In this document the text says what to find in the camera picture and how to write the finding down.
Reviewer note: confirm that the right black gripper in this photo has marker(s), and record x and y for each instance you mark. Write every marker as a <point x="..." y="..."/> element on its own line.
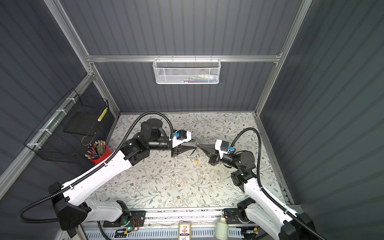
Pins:
<point x="213" y="154"/>

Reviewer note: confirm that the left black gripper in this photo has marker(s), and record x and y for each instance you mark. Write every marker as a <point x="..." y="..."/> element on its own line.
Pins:
<point x="178" y="150"/>

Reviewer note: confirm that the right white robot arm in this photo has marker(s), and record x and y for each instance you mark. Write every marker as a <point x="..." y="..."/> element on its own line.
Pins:
<point x="261" y="207"/>

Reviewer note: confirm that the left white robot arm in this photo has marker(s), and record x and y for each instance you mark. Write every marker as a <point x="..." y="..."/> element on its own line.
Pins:
<point x="73" y="208"/>

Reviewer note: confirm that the small card box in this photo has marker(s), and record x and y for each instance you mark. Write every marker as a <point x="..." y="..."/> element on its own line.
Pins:
<point x="184" y="231"/>

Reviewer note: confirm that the pale green bottle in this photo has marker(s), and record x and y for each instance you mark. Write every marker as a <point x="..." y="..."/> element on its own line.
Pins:
<point x="222" y="229"/>

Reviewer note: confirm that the red pencil cup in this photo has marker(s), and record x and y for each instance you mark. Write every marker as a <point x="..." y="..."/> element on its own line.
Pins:
<point x="98" y="152"/>

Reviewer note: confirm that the yellow marker in basket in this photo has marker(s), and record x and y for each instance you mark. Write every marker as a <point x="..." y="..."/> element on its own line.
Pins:
<point x="102" y="114"/>

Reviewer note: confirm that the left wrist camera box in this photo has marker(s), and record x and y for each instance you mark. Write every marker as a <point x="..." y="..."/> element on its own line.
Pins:
<point x="180" y="137"/>

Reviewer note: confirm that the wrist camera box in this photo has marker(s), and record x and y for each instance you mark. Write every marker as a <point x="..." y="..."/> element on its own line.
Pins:
<point x="180" y="137"/>
<point x="223" y="147"/>

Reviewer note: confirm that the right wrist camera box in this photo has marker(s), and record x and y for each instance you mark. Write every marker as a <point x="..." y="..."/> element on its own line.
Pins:
<point x="223" y="147"/>

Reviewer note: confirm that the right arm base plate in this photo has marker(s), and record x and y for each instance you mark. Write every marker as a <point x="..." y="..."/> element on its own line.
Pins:
<point x="235" y="216"/>

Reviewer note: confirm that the white mesh wall basket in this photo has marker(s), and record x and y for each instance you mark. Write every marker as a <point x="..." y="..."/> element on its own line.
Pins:
<point x="187" y="72"/>

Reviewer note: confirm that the slotted cable duct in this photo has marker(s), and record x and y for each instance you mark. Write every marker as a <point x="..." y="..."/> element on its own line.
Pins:
<point x="205" y="233"/>

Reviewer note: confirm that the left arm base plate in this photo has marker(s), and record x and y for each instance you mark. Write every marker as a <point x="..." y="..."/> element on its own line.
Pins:
<point x="135" y="219"/>

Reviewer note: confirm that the black wire wall basket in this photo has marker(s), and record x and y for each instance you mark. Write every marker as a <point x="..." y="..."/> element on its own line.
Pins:
<point x="66" y="136"/>

